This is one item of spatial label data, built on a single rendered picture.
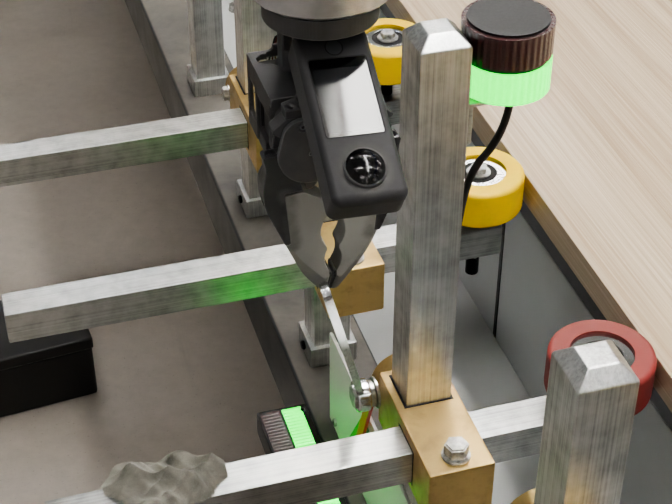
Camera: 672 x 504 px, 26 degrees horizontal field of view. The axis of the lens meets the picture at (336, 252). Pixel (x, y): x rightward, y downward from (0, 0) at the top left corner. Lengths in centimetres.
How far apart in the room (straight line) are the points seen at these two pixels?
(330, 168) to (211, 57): 93
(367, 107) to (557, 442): 22
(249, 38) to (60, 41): 196
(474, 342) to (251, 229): 26
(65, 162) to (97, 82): 179
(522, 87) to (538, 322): 51
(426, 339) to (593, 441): 28
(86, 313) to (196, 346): 126
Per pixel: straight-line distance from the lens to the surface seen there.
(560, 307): 135
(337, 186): 82
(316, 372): 136
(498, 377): 149
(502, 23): 93
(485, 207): 124
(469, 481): 105
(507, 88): 93
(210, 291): 124
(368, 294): 124
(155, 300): 123
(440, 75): 92
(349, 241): 95
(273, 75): 92
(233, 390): 239
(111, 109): 312
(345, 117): 85
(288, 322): 142
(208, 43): 174
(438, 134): 94
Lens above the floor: 161
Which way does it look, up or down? 37 degrees down
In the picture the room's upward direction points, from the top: straight up
